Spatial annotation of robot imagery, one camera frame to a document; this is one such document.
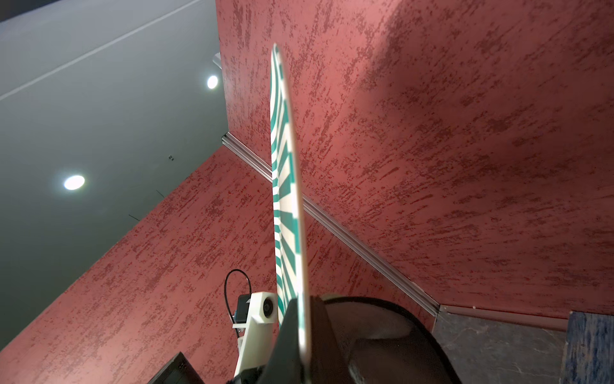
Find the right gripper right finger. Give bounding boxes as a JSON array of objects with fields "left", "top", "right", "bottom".
[{"left": 309, "top": 296, "right": 354, "bottom": 383}]

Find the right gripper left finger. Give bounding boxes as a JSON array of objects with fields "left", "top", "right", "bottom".
[{"left": 257, "top": 299, "right": 305, "bottom": 384}]

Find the green microfibre cloth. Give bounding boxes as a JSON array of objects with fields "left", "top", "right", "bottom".
[{"left": 324, "top": 297, "right": 461, "bottom": 383}]

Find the green white striped plate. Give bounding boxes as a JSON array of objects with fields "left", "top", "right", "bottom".
[{"left": 270, "top": 44, "right": 312, "bottom": 369}]

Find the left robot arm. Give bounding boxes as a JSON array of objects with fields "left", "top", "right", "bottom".
[{"left": 148, "top": 352, "right": 204, "bottom": 384}]

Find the left corner aluminium profile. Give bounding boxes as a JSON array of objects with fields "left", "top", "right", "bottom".
[{"left": 222, "top": 133, "right": 441, "bottom": 318}]

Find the dark blue book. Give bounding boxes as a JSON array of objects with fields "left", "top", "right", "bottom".
[{"left": 559, "top": 312, "right": 613, "bottom": 383}]

